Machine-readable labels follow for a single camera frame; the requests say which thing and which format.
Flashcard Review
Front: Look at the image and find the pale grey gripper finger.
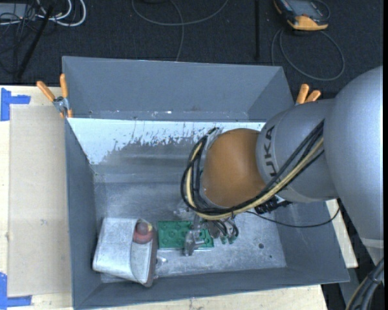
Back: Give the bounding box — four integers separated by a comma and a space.
183, 229, 197, 257
194, 233, 210, 250

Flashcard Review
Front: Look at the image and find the green studded flat block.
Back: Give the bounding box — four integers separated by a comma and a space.
157, 221, 215, 249

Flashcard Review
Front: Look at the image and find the red-brown round knob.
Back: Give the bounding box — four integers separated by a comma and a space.
133, 222, 154, 243

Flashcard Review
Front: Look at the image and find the pale grey curved box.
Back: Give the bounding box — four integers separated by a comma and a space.
92, 217, 156, 285

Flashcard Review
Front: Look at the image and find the grey metal bin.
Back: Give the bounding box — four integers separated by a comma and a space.
61, 56, 350, 309

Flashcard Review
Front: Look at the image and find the pale cardboard board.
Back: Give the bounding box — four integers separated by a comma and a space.
7, 104, 73, 298

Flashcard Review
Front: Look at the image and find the black cylinder on white bracket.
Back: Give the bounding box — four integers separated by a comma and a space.
254, 196, 294, 215

